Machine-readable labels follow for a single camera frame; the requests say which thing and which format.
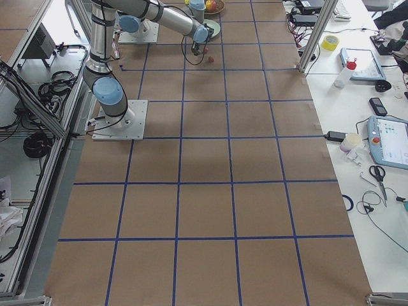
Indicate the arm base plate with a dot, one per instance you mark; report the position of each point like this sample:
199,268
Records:
130,127
147,33

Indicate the aluminium frame post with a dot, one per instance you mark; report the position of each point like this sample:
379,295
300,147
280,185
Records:
324,16

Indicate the far blue teach pendant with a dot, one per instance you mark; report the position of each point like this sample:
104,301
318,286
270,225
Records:
368,67

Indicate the pale green plate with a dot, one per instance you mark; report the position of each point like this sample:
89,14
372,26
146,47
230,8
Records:
214,26

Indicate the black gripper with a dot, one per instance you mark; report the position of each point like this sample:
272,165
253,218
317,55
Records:
194,47

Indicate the black handled scissors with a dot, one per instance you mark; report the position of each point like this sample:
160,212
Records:
379,173

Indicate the black power adapter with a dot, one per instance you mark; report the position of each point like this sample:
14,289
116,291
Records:
304,20

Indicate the white bottle red cap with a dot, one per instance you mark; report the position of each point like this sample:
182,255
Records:
345,75

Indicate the yellow tape roll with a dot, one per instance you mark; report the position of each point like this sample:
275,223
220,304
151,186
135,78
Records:
330,42

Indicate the paper cup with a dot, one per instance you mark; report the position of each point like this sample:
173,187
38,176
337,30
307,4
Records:
350,141

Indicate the near blue teach pendant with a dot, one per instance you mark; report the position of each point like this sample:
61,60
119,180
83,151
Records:
387,141

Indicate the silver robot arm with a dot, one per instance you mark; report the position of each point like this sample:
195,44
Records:
197,8
98,76

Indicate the woven wicker basket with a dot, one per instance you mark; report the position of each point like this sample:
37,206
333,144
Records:
219,7

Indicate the blue teach pendant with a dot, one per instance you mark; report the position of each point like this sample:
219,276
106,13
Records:
387,141
368,67

